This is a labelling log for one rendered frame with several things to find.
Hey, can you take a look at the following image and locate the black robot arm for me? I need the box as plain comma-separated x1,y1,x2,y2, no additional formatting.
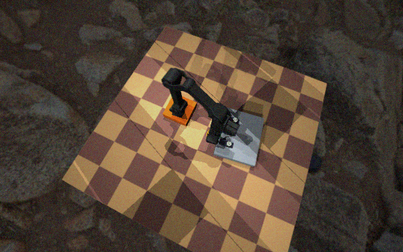
161,68,240,135

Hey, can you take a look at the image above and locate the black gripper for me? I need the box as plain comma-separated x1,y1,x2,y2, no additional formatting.
206,122,222,145

